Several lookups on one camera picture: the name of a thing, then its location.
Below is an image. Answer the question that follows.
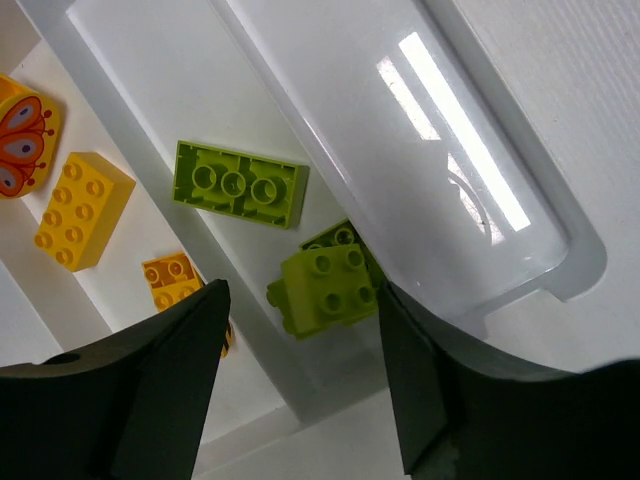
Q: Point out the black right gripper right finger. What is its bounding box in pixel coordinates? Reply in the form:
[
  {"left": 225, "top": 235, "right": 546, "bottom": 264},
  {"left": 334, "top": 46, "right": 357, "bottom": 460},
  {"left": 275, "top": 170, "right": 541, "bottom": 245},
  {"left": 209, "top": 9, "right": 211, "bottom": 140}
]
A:
[{"left": 378, "top": 285, "right": 639, "bottom": 479}]

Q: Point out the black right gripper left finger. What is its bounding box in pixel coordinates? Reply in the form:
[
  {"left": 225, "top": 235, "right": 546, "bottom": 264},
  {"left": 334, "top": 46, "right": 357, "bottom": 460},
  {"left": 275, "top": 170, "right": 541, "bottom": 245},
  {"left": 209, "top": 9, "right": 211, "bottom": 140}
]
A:
[{"left": 1, "top": 280, "right": 231, "bottom": 479}]

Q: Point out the orange lego brick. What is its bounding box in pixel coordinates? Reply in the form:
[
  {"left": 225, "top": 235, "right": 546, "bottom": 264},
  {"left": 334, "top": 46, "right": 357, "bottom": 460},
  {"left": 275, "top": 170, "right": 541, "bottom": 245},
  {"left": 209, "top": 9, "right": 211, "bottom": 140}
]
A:
[{"left": 141, "top": 251, "right": 236, "bottom": 360}]

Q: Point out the lime square lego brick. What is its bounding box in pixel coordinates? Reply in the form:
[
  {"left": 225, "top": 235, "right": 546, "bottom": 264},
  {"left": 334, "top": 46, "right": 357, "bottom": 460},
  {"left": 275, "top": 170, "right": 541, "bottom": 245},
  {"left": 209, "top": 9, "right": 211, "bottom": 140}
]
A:
[{"left": 266, "top": 244, "right": 378, "bottom": 340}]

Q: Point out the dark green lego brick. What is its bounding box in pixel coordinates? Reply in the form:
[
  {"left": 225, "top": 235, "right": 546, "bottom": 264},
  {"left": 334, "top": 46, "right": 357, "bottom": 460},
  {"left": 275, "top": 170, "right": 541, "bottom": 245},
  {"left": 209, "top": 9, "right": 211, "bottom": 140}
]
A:
[{"left": 299, "top": 219, "right": 386, "bottom": 290}]

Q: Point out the yellow lego brick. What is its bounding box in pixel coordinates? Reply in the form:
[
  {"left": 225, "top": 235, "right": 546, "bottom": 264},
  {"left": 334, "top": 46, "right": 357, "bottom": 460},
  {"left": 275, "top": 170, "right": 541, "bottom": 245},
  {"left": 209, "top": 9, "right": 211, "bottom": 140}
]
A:
[{"left": 34, "top": 152, "right": 136, "bottom": 272}]

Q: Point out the lime long lego brick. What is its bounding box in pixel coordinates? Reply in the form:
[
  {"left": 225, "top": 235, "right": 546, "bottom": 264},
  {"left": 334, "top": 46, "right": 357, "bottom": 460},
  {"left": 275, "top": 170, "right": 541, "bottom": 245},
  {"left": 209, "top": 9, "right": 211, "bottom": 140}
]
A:
[{"left": 172, "top": 140, "right": 310, "bottom": 230}]

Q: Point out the orange rounded lego piece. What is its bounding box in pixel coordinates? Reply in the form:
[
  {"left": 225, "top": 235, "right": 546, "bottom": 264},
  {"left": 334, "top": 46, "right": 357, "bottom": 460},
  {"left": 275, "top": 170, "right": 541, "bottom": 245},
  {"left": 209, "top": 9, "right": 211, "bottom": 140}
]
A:
[{"left": 0, "top": 75, "right": 62, "bottom": 199}]

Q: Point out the white three-compartment tray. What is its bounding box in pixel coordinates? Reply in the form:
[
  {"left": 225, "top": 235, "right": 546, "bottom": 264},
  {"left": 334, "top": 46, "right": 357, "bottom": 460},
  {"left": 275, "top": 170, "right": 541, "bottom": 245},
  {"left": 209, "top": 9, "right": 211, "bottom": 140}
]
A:
[{"left": 15, "top": 1, "right": 607, "bottom": 430}]

